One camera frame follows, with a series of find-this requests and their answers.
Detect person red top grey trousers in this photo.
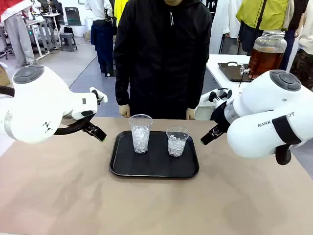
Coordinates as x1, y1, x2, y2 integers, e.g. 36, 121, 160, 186
0, 0, 35, 67

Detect person's right hand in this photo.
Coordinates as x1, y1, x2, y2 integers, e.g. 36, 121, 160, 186
119, 104, 132, 118

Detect person's left forearm black sleeve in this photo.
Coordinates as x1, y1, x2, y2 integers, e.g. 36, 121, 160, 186
188, 63, 208, 110

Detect mannequin yellow-green jacket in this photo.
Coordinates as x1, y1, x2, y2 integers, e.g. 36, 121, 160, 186
236, 0, 291, 56

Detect tall clear plastic cup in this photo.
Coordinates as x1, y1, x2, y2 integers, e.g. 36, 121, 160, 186
129, 114, 153, 154

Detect grey plastic stool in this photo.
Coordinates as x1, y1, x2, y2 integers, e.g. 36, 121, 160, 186
60, 32, 78, 52

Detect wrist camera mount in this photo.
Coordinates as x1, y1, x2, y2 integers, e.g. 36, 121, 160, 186
207, 88, 233, 105
89, 86, 108, 105

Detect mannequin white shirt navy skirt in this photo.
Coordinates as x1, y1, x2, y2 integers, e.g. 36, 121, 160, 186
85, 0, 116, 77

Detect person in black hoodie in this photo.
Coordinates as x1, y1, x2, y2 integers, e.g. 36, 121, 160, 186
113, 0, 213, 120

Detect glass drink dispenser jar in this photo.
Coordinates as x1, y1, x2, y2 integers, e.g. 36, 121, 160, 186
239, 30, 288, 80

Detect mannequin white coat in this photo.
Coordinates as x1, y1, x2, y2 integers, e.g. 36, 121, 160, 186
211, 0, 242, 55

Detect short clear iced cup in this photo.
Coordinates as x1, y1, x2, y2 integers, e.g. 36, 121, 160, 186
166, 125, 191, 158

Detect white side table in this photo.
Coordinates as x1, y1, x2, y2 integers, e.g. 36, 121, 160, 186
195, 54, 256, 120

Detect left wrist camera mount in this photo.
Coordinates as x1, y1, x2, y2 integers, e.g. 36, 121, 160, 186
89, 86, 108, 105

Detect mannequin dark jacket navy trousers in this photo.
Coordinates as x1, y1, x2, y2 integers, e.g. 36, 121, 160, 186
278, 0, 309, 71

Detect dark green board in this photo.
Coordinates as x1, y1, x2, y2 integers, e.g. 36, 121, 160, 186
65, 7, 83, 26

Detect person's right forearm black sleeve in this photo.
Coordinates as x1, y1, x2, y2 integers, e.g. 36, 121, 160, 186
113, 61, 132, 107

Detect large black serving tray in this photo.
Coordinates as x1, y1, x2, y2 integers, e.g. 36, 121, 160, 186
109, 130, 200, 179

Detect small black tray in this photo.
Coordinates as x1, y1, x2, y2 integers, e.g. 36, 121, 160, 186
217, 62, 254, 83

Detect yellow hanging garment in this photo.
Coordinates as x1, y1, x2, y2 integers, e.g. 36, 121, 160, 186
113, 0, 130, 26

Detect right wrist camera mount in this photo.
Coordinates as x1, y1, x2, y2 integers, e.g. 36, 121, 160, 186
207, 88, 233, 105

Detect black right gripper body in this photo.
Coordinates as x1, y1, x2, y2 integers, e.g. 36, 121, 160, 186
210, 101, 229, 131

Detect white standing desk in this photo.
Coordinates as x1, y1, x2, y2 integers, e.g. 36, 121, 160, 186
23, 13, 62, 61

